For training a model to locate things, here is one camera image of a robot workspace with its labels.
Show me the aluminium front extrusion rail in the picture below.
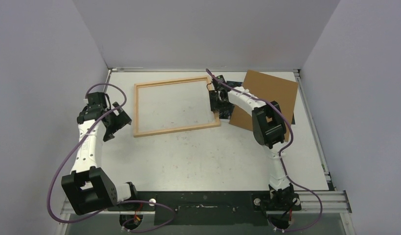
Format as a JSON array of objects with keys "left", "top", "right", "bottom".
[{"left": 59, "top": 190, "right": 353, "bottom": 216}]

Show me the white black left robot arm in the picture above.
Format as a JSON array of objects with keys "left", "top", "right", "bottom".
[{"left": 61, "top": 92, "right": 139, "bottom": 215}]

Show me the clear glass pane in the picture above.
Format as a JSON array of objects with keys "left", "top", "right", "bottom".
[{"left": 137, "top": 79, "right": 217, "bottom": 134}]

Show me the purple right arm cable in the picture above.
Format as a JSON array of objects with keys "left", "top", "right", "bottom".
[{"left": 205, "top": 68, "right": 324, "bottom": 234}]

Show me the colour printed photo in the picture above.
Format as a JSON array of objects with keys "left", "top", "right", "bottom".
[{"left": 209, "top": 79, "right": 273, "bottom": 119}]

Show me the brown frame backing board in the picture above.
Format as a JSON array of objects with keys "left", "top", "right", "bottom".
[{"left": 243, "top": 70, "right": 298, "bottom": 124}]

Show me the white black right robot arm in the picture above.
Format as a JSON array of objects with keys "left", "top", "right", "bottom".
[{"left": 209, "top": 75, "right": 301, "bottom": 212}]

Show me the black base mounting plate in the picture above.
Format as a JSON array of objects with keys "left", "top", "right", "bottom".
[{"left": 106, "top": 190, "right": 302, "bottom": 227}]

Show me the light wooden picture frame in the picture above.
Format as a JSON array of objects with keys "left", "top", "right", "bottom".
[{"left": 133, "top": 75, "right": 221, "bottom": 138}]

